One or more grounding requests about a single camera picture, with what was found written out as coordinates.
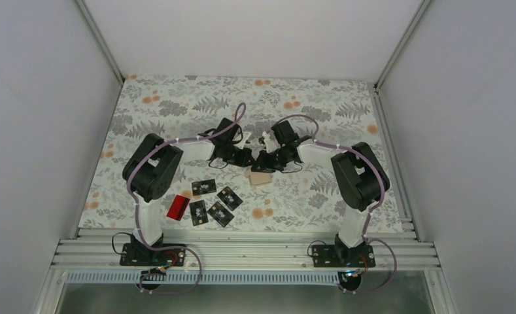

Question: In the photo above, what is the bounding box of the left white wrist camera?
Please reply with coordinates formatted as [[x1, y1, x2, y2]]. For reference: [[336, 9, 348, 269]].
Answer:
[[237, 131, 252, 149]]

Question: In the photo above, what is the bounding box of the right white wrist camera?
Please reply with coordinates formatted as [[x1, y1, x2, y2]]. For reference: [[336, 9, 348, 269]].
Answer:
[[258, 131, 277, 153]]

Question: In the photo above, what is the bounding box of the floral table mat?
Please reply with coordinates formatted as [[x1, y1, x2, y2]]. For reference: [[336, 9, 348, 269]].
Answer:
[[79, 75, 387, 232]]

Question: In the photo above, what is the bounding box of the black VIP card lower-left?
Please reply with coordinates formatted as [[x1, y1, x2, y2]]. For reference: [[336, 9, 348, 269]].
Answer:
[[189, 200, 209, 226]]

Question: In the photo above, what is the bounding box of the black card small top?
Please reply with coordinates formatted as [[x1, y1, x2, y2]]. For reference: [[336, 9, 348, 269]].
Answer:
[[217, 186, 243, 211]]

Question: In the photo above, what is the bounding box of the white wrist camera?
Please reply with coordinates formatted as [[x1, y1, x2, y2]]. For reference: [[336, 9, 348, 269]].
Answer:
[[237, 131, 252, 149], [258, 131, 277, 153]]

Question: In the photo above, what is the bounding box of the aluminium rail frame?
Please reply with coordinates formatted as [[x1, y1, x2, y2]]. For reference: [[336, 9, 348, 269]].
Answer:
[[51, 228, 441, 271]]

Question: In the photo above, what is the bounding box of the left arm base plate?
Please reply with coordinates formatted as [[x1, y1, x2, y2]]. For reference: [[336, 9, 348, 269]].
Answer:
[[119, 243, 186, 267]]

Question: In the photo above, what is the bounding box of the black card bottom centre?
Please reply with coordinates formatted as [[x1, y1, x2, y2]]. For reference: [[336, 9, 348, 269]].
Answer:
[[207, 201, 234, 228]]

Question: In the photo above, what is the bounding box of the red card left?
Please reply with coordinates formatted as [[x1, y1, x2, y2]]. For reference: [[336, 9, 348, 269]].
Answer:
[[166, 195, 190, 221]]

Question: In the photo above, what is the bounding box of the black VIP card top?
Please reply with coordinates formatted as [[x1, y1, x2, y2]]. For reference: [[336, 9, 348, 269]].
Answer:
[[192, 179, 216, 196]]

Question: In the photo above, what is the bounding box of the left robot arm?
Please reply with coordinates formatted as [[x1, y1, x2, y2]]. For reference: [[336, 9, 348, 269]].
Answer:
[[122, 118, 255, 265]]

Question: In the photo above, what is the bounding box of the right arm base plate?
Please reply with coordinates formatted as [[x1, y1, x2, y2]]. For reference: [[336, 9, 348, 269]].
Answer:
[[311, 243, 376, 268]]

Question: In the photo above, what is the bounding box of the grey cable duct strip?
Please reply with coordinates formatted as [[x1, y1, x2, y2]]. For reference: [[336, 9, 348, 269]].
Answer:
[[64, 270, 339, 286]]

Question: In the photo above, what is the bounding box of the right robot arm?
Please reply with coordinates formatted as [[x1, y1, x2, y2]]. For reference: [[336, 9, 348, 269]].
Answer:
[[251, 120, 390, 266]]

